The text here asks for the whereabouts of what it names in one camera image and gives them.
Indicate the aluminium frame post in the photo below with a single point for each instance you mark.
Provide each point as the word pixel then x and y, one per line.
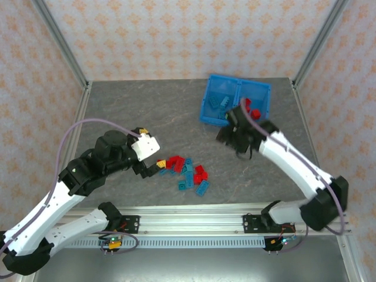
pixel 318 44
pixel 64 47

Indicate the aluminium table edge rail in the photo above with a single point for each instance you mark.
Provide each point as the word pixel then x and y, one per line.
pixel 299 102
pixel 82 105

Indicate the small controller circuit board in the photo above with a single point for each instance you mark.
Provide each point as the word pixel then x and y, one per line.
pixel 283 241
pixel 111 242

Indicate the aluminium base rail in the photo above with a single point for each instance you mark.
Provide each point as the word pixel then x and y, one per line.
pixel 191 218

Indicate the blue two-compartment plastic bin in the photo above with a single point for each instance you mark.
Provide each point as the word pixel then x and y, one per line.
pixel 258 94

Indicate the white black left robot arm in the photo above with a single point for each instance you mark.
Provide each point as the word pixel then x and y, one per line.
pixel 44 211

